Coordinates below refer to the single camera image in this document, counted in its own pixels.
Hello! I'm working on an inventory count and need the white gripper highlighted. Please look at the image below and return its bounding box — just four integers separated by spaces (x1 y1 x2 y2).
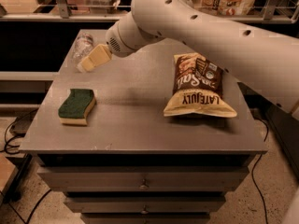
77 12 163 73

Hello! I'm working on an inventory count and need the clear plastic water bottle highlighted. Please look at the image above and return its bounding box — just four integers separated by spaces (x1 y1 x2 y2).
71 33 93 73

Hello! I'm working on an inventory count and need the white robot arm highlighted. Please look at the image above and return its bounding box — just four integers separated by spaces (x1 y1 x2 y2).
78 0 299 119

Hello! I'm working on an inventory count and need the black bag on shelf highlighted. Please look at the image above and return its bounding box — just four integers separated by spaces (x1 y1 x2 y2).
118 0 132 12

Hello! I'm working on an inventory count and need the green yellow sponge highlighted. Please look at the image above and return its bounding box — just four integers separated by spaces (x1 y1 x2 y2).
58 89 96 126

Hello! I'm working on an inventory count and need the grey drawer cabinet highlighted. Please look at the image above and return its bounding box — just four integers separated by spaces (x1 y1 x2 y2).
21 39 266 224

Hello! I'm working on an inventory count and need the brown Late July chip bag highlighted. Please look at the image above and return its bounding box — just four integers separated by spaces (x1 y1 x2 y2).
164 53 237 118

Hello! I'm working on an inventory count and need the black cables left floor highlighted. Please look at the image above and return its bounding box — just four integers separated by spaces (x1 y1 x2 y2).
0 108 52 224

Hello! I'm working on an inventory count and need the metal shelf rail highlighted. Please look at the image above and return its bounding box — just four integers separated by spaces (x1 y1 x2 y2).
0 0 299 23

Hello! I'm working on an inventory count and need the black cable right floor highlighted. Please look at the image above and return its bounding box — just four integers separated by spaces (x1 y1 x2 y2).
250 117 270 224

